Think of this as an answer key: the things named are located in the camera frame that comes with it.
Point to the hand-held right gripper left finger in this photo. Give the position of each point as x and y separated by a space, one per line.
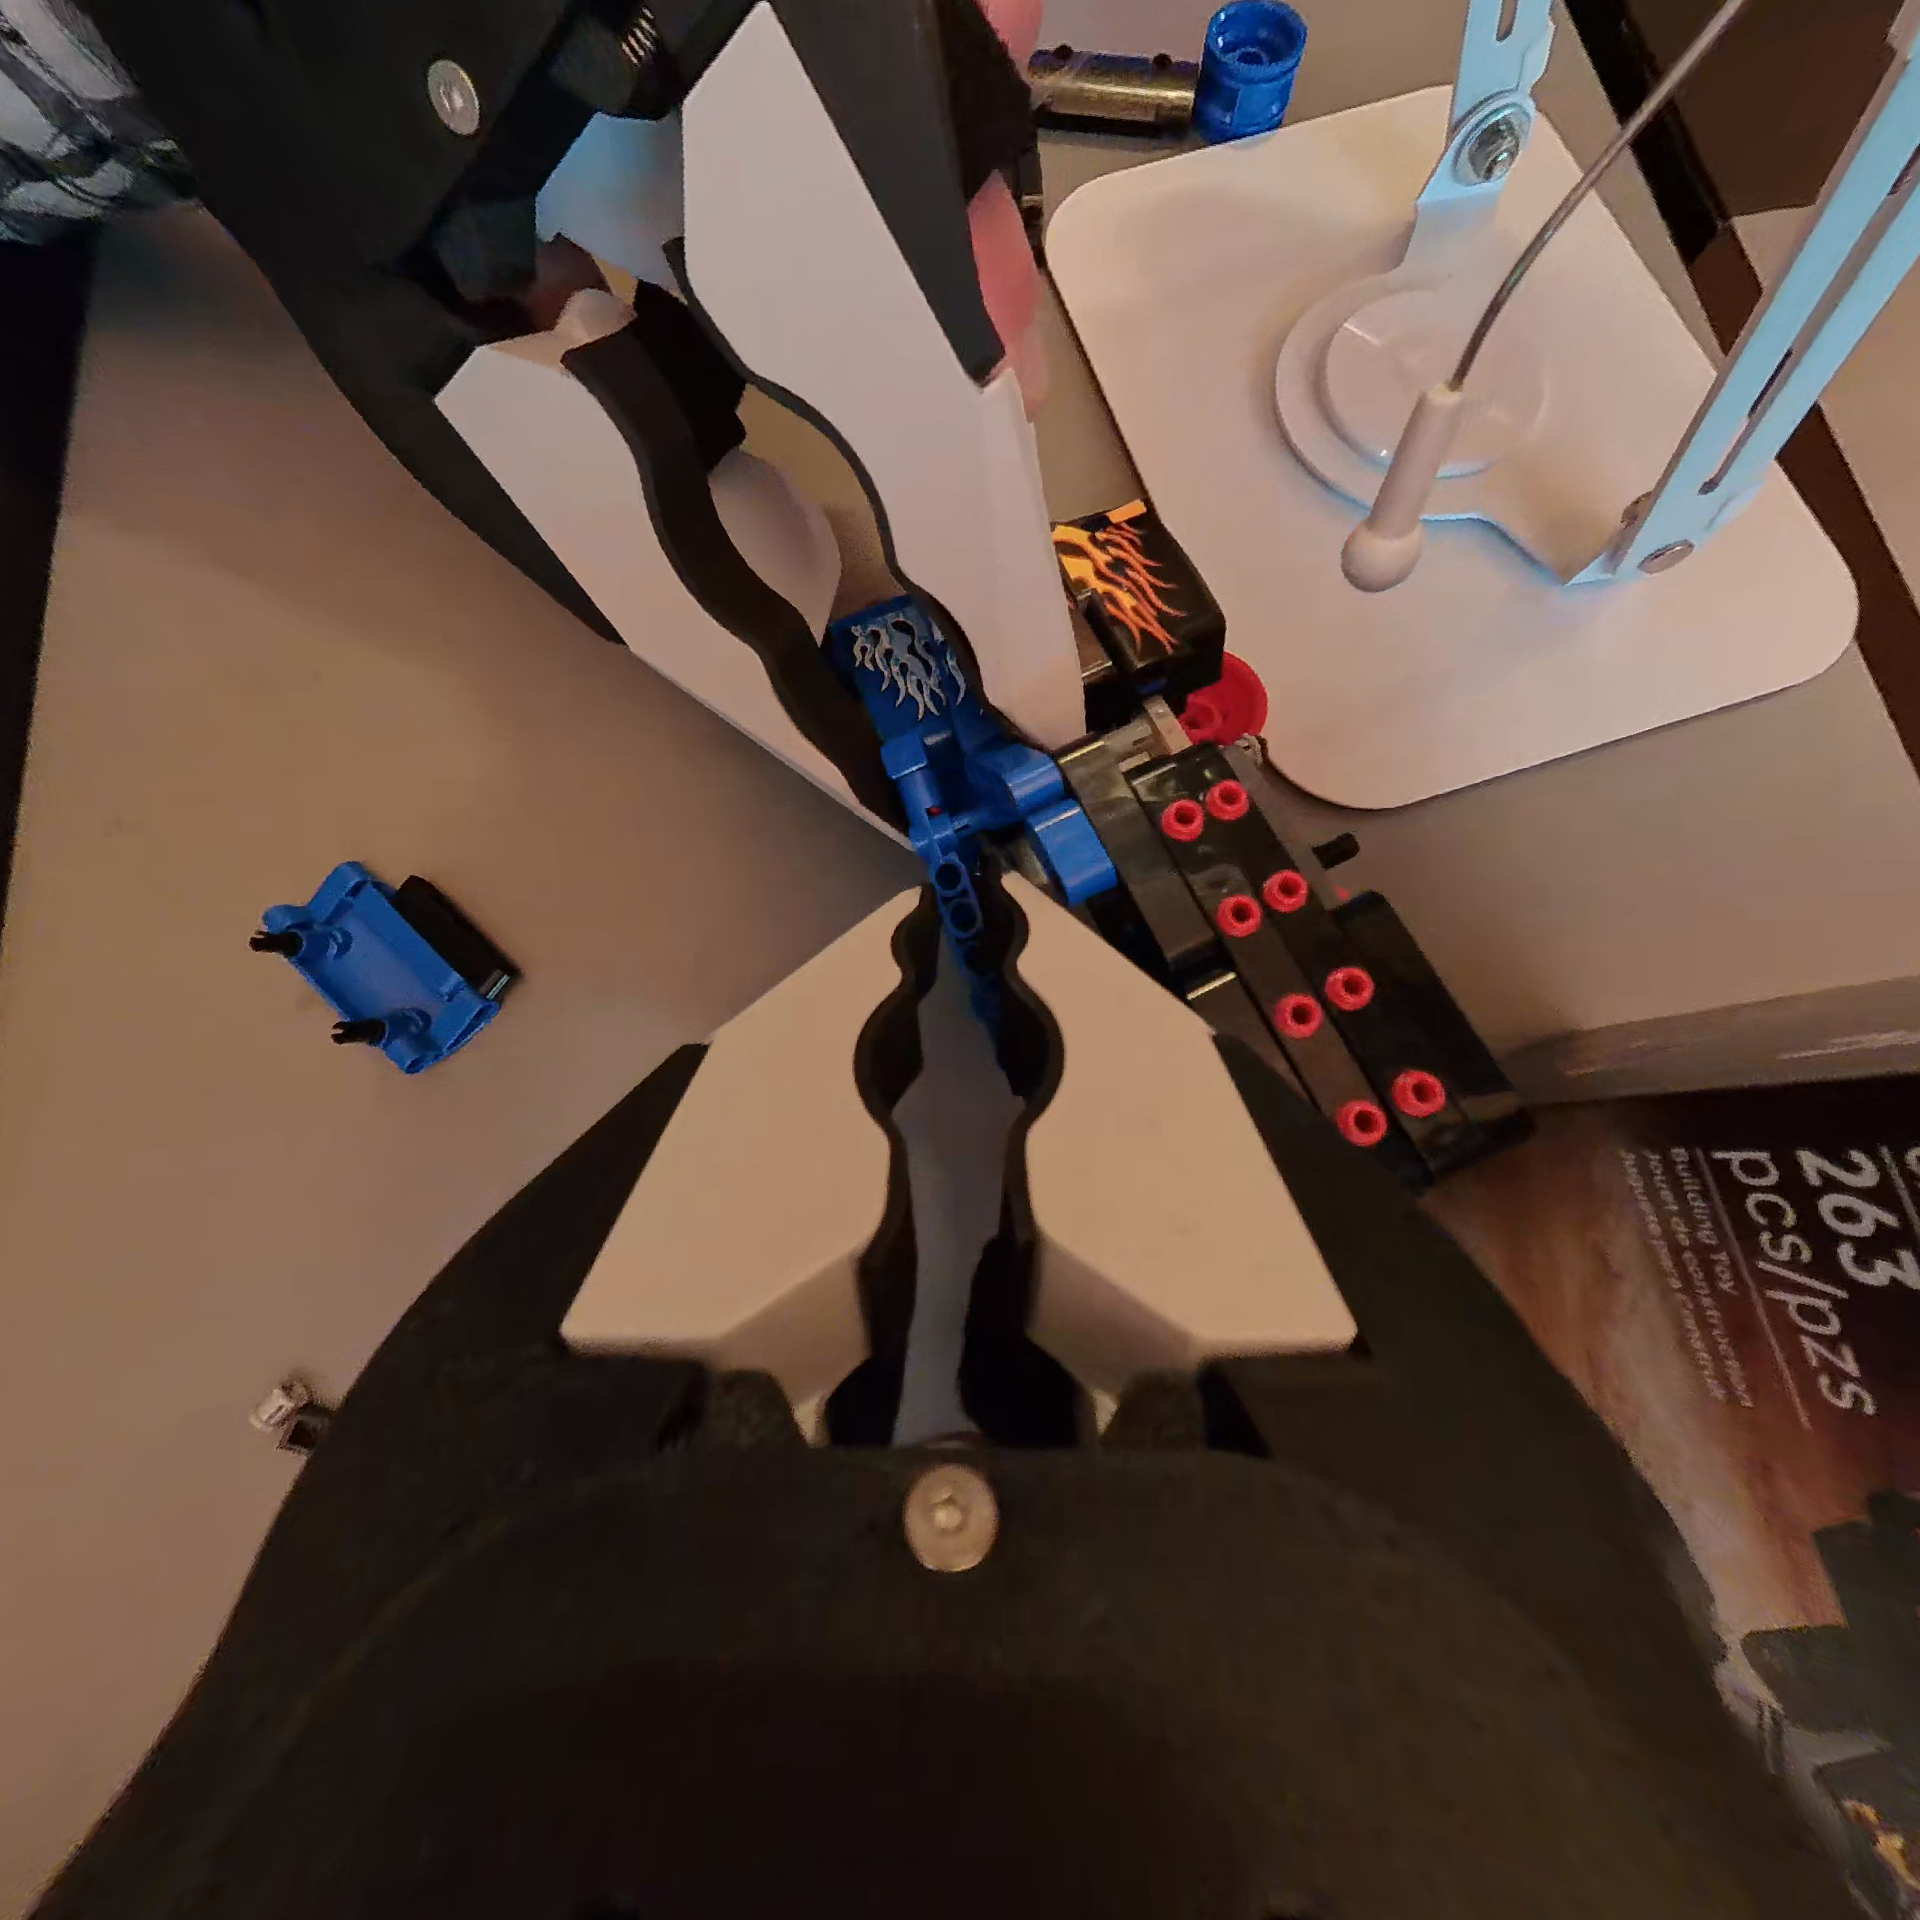
735 1201

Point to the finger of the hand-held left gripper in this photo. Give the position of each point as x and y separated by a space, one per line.
600 510
839 269

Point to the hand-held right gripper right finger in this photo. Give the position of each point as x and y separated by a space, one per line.
1185 1201

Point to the toy truck model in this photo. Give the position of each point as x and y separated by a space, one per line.
1201 884

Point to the person's left forearm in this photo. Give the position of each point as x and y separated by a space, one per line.
60 106

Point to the grey desk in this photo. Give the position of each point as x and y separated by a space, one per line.
301 675

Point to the person's left hand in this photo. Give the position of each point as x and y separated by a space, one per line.
1014 283

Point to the black beam piece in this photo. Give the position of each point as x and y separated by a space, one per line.
1109 86

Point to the blue panel piece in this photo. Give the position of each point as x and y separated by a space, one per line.
376 960

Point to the blue wheel hub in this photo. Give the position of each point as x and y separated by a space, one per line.
1253 60

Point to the black pin grey head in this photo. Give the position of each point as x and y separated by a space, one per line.
281 1411

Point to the red wheel hub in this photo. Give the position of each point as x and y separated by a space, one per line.
1232 697

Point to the black toy set box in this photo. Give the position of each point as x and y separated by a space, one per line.
1724 1349

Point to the white book stand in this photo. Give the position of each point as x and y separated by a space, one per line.
1652 675

